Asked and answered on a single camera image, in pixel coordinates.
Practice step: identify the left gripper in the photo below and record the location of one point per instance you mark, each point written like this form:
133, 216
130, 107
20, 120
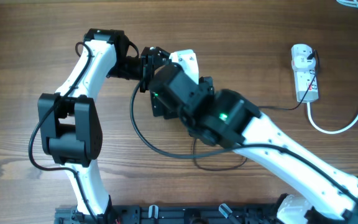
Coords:
147, 63

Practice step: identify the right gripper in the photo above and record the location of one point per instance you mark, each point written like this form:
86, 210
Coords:
161, 108

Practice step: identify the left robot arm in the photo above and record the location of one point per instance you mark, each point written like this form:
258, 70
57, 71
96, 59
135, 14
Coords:
68, 121

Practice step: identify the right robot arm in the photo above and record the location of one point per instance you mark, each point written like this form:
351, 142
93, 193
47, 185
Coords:
225, 118

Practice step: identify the white USB charger plug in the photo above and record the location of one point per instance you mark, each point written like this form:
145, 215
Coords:
300, 63

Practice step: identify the white power strip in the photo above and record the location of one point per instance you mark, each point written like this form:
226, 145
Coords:
306, 88

